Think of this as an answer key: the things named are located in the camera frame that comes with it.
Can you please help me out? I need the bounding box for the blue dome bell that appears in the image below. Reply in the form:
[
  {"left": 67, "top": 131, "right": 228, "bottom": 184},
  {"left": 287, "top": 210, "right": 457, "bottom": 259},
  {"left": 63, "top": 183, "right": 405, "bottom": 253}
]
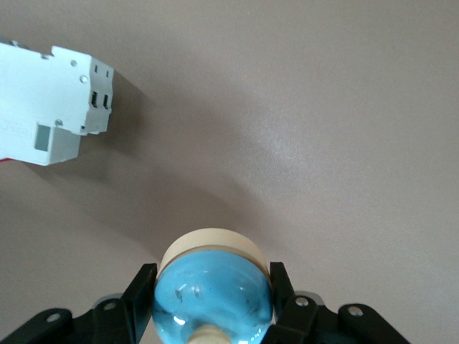
[{"left": 152, "top": 227, "right": 277, "bottom": 344}]

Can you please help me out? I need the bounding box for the white circuit breaker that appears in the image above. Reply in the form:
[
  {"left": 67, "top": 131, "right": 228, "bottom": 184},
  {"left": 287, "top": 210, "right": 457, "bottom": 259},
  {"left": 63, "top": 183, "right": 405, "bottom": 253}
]
[{"left": 0, "top": 34, "right": 115, "bottom": 166}]

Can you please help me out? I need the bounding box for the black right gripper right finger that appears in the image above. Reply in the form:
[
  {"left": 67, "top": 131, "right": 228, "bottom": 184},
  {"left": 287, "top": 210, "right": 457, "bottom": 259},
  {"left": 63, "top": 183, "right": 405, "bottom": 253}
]
[{"left": 264, "top": 261, "right": 412, "bottom": 344}]

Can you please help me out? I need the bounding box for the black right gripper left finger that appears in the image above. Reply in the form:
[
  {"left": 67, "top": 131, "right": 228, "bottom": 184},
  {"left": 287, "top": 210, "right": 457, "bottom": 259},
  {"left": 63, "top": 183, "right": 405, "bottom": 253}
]
[{"left": 0, "top": 262, "right": 158, "bottom": 344}]

